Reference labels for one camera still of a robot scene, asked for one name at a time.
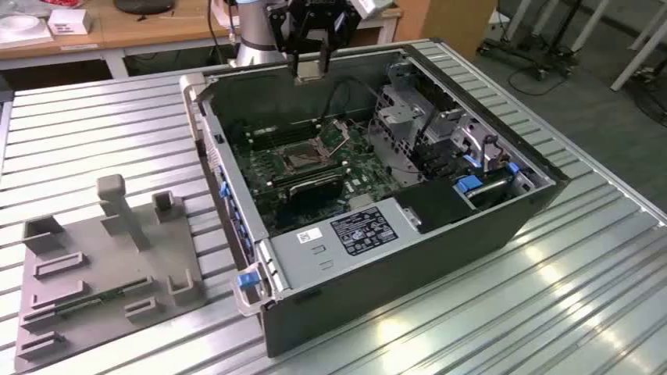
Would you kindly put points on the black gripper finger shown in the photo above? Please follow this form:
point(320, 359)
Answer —
point(326, 58)
point(294, 64)

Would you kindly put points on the silver CPU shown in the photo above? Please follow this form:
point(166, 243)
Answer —
point(311, 70)

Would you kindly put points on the RAM slot with white clips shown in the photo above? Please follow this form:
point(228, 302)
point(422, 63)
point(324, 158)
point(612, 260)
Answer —
point(291, 129)
point(291, 138)

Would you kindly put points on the CPU socket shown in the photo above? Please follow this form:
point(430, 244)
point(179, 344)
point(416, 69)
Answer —
point(302, 158)

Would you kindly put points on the blue slot retainer tab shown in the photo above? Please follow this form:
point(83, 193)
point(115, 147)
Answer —
point(223, 190)

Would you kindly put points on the perforated metal drive cage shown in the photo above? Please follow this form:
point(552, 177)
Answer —
point(396, 117)

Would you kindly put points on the wooden cabinet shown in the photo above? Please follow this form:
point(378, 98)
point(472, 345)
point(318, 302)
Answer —
point(454, 23)

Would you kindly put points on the wooden desk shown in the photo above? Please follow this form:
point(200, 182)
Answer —
point(156, 27)

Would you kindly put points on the green motherboard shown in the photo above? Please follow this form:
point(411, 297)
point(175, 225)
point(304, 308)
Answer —
point(359, 172)

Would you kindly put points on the black round object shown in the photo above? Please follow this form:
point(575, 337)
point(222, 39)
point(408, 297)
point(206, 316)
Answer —
point(143, 4)

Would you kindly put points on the black expansion card with fan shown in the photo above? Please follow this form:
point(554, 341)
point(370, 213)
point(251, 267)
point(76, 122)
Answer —
point(312, 191)

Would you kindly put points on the small silver chipset heatsink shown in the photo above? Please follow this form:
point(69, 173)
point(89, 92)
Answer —
point(360, 201)

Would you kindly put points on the small blue clip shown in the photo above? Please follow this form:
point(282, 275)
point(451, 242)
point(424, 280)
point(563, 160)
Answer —
point(511, 168)
point(468, 160)

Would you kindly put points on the black plastic shroud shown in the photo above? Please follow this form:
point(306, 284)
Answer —
point(432, 207)

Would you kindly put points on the white barcode sticker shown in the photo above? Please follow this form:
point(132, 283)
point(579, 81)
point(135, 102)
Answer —
point(308, 237)

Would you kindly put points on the black wheeled stand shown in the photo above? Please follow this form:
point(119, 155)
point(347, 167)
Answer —
point(558, 48)

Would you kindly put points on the black rating label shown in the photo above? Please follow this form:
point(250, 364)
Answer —
point(364, 230)

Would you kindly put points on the white cardboard box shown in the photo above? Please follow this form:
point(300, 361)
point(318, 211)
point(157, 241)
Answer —
point(68, 21)

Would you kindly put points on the red patterned bag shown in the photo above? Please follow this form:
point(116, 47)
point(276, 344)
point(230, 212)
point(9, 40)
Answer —
point(63, 2)

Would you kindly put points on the grey power supply unit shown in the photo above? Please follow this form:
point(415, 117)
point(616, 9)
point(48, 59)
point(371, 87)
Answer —
point(296, 254)

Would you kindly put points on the white bowl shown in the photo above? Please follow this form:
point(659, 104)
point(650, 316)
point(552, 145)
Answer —
point(20, 25)

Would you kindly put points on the blue case latch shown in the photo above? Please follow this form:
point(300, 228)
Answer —
point(246, 282)

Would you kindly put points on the white table leg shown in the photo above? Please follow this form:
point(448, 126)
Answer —
point(640, 58)

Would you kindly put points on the black and grey PC case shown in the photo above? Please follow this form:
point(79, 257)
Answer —
point(391, 304)

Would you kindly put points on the grey parts rack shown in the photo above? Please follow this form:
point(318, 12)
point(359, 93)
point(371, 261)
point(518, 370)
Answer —
point(104, 273)

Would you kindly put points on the green RAM stick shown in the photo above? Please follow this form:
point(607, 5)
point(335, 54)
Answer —
point(88, 301)

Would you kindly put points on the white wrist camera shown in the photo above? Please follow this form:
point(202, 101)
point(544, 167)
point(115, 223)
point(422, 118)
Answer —
point(372, 4)

